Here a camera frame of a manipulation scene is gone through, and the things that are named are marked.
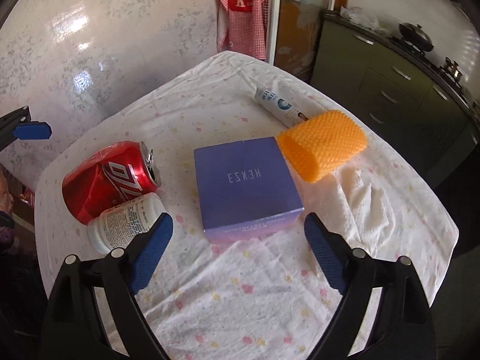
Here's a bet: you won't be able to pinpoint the blue purple square box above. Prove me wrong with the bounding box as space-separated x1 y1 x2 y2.
193 136 304 244

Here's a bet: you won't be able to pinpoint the white blue toothpaste tube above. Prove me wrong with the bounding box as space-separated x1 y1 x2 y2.
254 87 309 128

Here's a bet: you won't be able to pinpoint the green lower kitchen cabinets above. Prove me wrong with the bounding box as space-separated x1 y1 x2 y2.
311 11 479 188

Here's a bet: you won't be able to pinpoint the person's left hand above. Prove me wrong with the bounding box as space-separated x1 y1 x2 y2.
0 170 15 229

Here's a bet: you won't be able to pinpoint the white pill bottle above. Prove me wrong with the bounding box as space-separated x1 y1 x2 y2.
87 193 165 254

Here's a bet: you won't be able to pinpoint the red cola can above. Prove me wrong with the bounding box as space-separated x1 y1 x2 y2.
62 141 161 225

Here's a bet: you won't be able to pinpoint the white floral tablecloth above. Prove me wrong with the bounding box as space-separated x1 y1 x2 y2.
33 49 460 357

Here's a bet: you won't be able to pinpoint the red checked apron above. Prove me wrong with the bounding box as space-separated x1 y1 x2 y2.
217 0 269 60

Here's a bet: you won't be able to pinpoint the gas stove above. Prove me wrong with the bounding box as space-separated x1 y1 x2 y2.
390 37 479 119

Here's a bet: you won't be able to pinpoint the small dark kettle pot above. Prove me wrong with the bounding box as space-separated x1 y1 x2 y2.
442 57 463 82

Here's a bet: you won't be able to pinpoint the black wok with lid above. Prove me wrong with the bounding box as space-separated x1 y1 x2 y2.
399 22 434 52

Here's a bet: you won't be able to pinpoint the glass sliding door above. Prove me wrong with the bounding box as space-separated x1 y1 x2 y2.
266 0 335 81

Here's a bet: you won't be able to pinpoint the white plastic bag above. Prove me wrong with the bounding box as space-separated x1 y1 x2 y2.
339 7 381 31

